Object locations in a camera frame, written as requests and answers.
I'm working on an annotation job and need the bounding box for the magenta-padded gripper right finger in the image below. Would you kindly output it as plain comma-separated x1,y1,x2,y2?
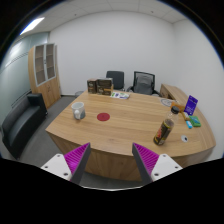
131,142,184,185

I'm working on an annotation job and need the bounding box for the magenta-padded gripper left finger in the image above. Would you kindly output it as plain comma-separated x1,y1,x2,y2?
40,142,92,185

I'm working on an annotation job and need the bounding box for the clear bottle with black cap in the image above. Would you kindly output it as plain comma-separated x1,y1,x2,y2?
153,105,181,146

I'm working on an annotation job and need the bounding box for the white mug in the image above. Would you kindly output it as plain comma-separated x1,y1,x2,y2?
70,101,87,120

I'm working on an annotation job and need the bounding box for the flat round red coaster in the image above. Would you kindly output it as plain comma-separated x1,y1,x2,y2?
96,112,111,122

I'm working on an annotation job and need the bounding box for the round white printed disc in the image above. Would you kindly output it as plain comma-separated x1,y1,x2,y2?
160,98,176,108

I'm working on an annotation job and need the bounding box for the green box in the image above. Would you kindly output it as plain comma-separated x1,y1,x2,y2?
188,115,202,128

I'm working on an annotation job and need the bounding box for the orange wooden box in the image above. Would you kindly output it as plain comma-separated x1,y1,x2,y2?
172,101,187,114

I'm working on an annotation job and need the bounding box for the black leather sofa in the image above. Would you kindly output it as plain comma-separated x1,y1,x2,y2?
1,92,49,160

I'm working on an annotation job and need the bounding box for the purple card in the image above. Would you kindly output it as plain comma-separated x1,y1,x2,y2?
183,95,199,116

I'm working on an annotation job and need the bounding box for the wooden side desk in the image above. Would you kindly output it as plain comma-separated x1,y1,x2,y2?
159,83,188,104

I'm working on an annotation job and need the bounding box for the brown box with tan side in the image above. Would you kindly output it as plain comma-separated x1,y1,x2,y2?
97,87,115,97

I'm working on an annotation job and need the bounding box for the grey mesh-back office chair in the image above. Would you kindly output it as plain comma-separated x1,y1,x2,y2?
125,70,161,97

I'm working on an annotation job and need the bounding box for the wide dark brown box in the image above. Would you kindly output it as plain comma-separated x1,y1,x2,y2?
96,77,114,90

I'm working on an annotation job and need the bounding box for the wooden cabinet with glass doors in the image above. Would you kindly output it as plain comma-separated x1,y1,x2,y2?
27,42,62,109

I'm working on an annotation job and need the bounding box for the black office chair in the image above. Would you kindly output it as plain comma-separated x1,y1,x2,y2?
105,70,126,92

